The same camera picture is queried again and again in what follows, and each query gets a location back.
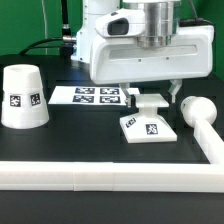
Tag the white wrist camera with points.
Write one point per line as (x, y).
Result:
(123, 22)

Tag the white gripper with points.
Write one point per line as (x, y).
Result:
(120, 60)

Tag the white lamp bulb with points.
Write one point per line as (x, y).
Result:
(198, 108)

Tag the white lamp shade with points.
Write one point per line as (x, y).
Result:
(24, 105)

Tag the white marker sheet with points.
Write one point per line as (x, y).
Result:
(83, 95)

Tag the white lamp base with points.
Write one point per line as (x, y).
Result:
(147, 125)

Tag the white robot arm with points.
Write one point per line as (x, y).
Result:
(161, 24)

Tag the white front fence rail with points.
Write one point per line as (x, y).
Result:
(108, 176)

